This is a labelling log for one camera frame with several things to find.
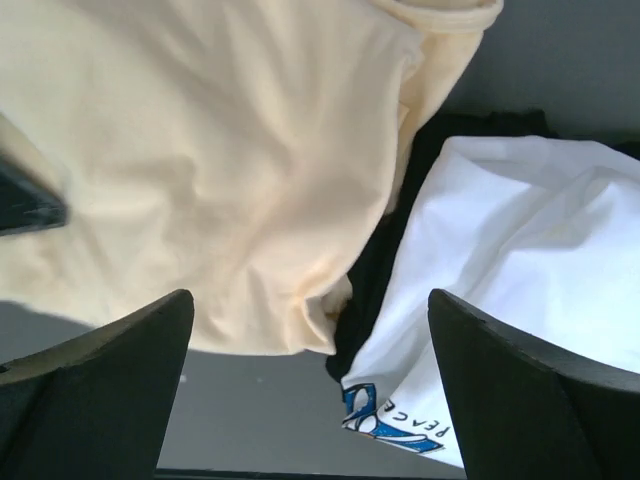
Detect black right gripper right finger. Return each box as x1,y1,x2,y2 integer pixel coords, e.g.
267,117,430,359
428,289,639,479

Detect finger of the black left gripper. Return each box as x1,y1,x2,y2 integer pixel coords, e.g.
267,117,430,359
0,151,68,236

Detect white t shirt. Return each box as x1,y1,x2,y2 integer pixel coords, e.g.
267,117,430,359
340,136,639,467

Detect cream yellow t shirt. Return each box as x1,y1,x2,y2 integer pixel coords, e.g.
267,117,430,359
1,1,503,355

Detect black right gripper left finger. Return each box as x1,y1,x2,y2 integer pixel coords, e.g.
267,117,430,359
1,290,194,479

